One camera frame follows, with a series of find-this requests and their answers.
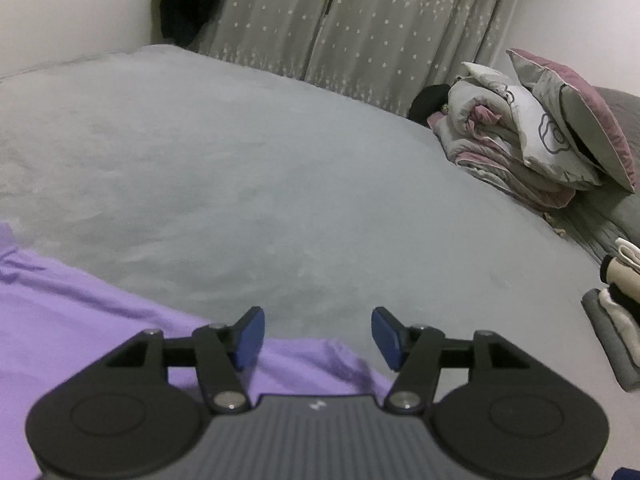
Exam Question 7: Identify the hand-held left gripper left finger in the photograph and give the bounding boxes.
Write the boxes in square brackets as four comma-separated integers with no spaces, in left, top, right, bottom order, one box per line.
[105,306,266,413]

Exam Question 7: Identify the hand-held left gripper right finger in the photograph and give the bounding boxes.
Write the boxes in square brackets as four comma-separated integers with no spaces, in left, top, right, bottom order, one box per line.
[370,306,534,413]

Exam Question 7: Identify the purple pants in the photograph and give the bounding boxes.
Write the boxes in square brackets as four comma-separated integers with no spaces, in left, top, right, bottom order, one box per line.
[0,222,396,480]

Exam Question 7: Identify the dark hanging clothes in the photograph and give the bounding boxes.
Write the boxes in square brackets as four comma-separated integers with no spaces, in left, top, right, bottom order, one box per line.
[157,0,237,52]

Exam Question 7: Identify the folded grey pink quilt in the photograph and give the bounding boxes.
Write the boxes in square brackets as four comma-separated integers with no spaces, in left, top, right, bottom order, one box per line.
[427,79,579,212]

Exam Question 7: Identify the grey folded garment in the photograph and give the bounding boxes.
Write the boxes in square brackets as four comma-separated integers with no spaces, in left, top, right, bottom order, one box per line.
[580,287,640,393]

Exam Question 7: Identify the white folded garment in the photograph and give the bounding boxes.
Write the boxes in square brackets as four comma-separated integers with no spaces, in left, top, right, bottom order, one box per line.
[598,287,640,357]

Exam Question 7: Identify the black folded garment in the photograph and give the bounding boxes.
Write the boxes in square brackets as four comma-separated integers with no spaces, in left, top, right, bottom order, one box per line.
[598,255,640,322]

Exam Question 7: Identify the grey quilted blanket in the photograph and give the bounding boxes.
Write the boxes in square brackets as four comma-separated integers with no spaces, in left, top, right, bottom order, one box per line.
[544,85,640,267]

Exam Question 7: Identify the black bundle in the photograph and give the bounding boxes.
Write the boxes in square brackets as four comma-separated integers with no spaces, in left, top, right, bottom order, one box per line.
[410,83,454,122]

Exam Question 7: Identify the cream folded garment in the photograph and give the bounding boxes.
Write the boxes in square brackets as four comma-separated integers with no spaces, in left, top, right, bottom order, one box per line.
[614,237,640,277]

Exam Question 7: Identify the white flower-print pillow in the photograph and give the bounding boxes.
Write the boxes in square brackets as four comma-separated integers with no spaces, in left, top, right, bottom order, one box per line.
[460,61,607,192]

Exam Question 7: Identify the grey pink pillow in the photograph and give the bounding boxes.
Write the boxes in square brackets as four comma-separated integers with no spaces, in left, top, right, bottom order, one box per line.
[505,48,639,194]

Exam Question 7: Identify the grey star-print curtain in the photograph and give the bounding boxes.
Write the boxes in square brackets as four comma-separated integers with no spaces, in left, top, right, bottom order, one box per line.
[194,0,347,83]
[304,0,527,119]

